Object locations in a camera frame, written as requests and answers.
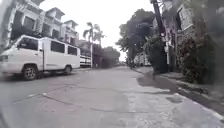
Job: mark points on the white slatted fence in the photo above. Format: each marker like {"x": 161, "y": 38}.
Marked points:
{"x": 85, "y": 60}

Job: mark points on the palm trees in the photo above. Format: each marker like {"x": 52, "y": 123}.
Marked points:
{"x": 90, "y": 35}

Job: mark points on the grey concrete road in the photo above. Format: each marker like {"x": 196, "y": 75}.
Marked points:
{"x": 100, "y": 100}

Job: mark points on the large dark tree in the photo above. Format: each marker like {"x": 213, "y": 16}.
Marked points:
{"x": 135, "y": 33}

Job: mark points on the dark utility pole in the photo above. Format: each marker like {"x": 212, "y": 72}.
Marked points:
{"x": 160, "y": 30}

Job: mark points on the white van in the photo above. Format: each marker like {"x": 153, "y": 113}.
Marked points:
{"x": 50, "y": 55}

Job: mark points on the grey concrete sidewalk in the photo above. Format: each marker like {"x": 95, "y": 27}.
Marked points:
{"x": 186, "y": 88}

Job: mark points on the building with barred window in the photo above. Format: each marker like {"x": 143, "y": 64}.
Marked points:
{"x": 186, "y": 26}

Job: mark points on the bushes beside building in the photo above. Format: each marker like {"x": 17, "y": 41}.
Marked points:
{"x": 196, "y": 60}

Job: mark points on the multi-storey building with balconies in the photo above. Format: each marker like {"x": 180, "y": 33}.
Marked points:
{"x": 31, "y": 23}

